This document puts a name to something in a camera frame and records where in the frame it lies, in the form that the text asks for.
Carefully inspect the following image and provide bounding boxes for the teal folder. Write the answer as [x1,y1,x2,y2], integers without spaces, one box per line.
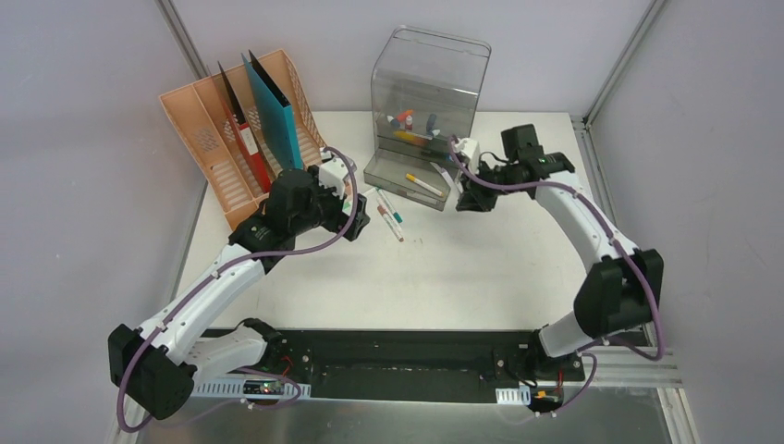
[242,51,304,169]

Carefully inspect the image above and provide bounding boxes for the aluminium frame rail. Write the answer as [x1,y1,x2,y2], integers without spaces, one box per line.
[582,346,683,389]

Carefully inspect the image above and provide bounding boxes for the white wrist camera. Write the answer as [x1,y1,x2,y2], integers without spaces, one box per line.
[318,157,349,199]
[454,138,481,175]

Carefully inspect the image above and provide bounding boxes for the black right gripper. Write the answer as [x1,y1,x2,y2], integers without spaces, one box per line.
[457,158,524,213]

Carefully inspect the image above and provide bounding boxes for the black highlighter orange cap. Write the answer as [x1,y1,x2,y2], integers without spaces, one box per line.
[415,135,432,146]

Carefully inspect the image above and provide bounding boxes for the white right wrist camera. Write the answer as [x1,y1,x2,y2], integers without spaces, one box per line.
[454,138,481,175]

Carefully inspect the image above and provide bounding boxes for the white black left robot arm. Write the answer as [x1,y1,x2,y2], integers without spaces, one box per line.
[107,158,369,432]

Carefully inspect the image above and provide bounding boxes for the smoked clear drawer box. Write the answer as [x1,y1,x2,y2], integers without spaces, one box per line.
[363,26,492,211]

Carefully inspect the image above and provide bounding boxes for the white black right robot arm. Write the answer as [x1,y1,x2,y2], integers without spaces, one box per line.
[448,124,665,379]

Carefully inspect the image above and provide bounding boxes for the peach plastic file organizer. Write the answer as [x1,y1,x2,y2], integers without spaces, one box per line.
[160,50,326,229]

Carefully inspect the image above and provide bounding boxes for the blue white small bottle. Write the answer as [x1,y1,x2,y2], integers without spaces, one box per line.
[386,116,400,129]

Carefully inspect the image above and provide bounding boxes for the red folder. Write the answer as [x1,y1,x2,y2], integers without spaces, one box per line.
[218,64,272,192]

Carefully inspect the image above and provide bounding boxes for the dark blue small bottle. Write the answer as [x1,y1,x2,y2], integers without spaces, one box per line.
[425,113,437,135]

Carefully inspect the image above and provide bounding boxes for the white marker yellow caps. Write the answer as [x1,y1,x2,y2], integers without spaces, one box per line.
[405,173,444,197]

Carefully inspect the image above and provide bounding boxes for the red orange small bottle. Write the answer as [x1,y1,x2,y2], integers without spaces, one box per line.
[396,109,413,122]

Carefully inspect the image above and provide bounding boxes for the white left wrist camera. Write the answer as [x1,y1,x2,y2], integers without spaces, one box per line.
[318,157,349,199]

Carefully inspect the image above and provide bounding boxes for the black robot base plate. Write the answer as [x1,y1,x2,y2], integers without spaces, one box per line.
[252,329,585,403]

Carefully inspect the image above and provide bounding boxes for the white marker purple cap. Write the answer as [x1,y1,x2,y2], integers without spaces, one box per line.
[431,162,455,191]

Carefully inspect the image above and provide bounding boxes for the white marker brown cap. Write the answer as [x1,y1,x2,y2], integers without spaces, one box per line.
[376,204,405,242]

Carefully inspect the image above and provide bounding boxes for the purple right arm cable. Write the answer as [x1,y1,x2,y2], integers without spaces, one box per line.
[447,135,668,424]

